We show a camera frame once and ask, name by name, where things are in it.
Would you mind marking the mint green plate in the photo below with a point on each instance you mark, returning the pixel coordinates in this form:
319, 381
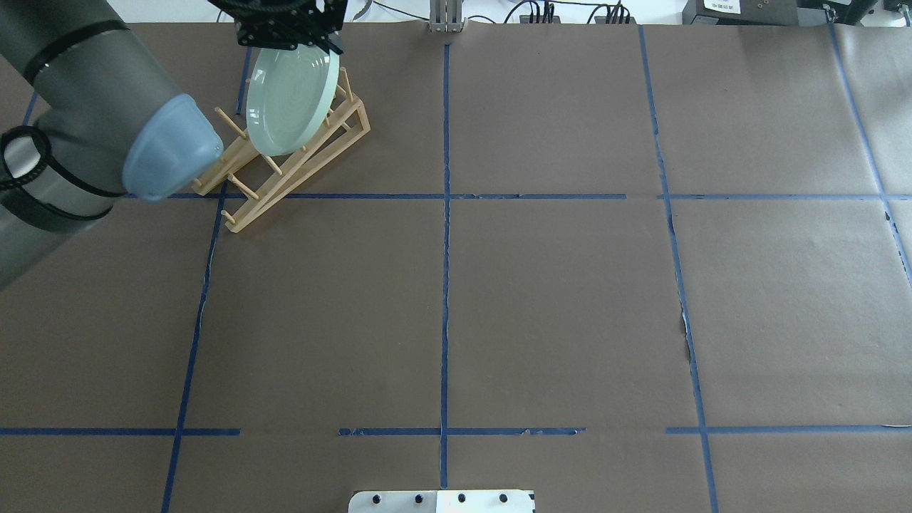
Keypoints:
290, 93

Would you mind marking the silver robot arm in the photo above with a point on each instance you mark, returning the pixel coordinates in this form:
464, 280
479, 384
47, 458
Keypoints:
117, 124

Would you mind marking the wooden plate rack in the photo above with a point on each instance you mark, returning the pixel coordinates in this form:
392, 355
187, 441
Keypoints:
344, 125

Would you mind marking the black computer box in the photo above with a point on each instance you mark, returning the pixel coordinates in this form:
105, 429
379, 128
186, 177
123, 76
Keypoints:
751, 13

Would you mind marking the aluminium frame post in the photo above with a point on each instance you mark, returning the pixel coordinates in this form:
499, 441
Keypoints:
446, 16

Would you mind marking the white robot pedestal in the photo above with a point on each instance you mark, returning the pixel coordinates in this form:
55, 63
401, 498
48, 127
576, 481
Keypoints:
445, 500

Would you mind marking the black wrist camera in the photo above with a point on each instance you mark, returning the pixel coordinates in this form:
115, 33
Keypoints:
286, 25

